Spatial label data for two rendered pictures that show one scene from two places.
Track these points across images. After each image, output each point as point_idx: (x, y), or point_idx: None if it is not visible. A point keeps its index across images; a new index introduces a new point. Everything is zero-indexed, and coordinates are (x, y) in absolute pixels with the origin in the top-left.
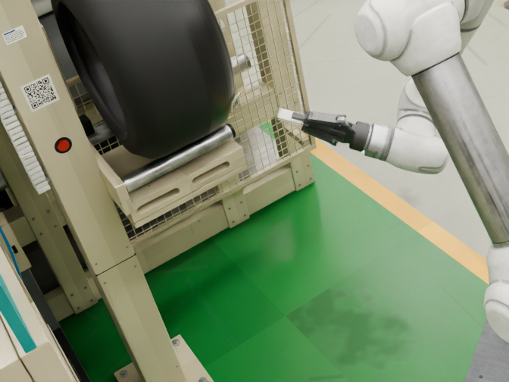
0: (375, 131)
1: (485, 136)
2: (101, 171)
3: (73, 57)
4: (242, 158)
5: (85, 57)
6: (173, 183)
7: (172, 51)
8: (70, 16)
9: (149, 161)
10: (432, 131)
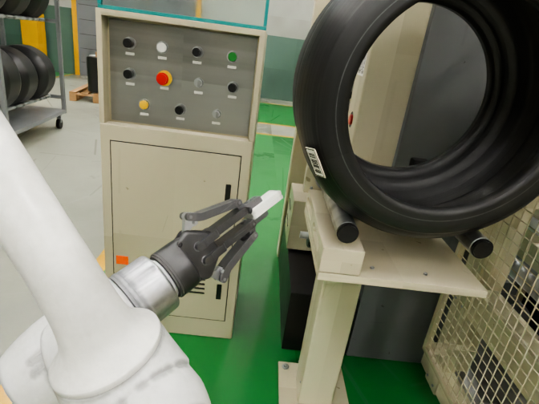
0: (140, 258)
1: None
2: None
3: (478, 116)
4: (319, 260)
5: (499, 137)
6: (313, 207)
7: (312, 30)
8: (522, 82)
9: (395, 239)
10: (47, 345)
